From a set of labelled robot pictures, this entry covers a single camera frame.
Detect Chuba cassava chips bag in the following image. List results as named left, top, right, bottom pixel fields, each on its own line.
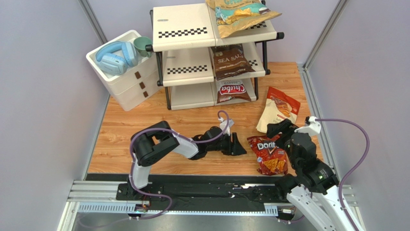
left=216, top=80, right=251, bottom=103

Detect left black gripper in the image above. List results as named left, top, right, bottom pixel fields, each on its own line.
left=206, top=132, right=247, bottom=156

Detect tan teal chips bag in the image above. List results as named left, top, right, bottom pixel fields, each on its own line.
left=206, top=0, right=281, bottom=39

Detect green ceramic cup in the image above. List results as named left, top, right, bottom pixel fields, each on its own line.
left=133, top=37, right=152, bottom=58

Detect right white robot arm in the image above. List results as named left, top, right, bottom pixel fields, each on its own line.
left=266, top=116, right=364, bottom=231

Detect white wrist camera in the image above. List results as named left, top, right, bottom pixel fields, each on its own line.
left=218, top=117, right=234, bottom=134
left=295, top=116, right=321, bottom=137

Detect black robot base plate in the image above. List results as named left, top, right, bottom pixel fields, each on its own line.
left=115, top=175, right=290, bottom=212

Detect cream three-tier shelf rack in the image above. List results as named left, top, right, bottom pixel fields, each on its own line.
left=146, top=3, right=284, bottom=110

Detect brown Kettle sea salt bag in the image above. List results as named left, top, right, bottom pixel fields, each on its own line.
left=211, top=44, right=254, bottom=81

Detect light blue headphones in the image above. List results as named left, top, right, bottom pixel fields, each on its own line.
left=95, top=41, right=139, bottom=76

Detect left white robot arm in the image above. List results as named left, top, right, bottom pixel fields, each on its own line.
left=129, top=118, right=247, bottom=190

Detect white stacked drawer unit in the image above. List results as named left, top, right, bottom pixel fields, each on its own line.
left=86, top=45, right=161, bottom=111

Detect red Doritos bag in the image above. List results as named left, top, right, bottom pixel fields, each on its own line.
left=247, top=135, right=288, bottom=176

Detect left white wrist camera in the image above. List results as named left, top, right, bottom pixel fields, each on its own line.
left=218, top=117, right=234, bottom=134

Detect cream red cassava chips bag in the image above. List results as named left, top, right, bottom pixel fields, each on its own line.
left=256, top=87, right=301, bottom=133

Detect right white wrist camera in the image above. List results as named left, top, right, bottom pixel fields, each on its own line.
left=295, top=116, right=321, bottom=137

